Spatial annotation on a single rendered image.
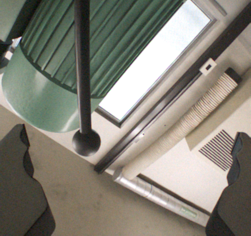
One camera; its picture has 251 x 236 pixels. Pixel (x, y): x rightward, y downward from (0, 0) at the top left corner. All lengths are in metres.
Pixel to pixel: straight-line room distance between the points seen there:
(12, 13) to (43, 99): 0.12
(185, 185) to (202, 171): 0.28
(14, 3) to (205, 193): 2.67
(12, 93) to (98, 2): 0.18
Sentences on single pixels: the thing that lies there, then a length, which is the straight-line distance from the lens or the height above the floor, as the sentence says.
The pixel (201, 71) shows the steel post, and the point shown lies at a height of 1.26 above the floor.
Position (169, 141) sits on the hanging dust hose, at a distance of 1.80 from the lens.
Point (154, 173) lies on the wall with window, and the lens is 2.29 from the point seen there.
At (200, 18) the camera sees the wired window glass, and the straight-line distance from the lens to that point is 1.76.
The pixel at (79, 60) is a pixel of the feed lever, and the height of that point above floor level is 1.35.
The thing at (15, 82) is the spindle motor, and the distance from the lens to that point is 0.31.
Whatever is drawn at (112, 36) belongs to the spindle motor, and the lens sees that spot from 0.26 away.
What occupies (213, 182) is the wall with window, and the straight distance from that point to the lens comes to 2.62.
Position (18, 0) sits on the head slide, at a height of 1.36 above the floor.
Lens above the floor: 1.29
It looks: 22 degrees up
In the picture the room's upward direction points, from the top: 138 degrees counter-clockwise
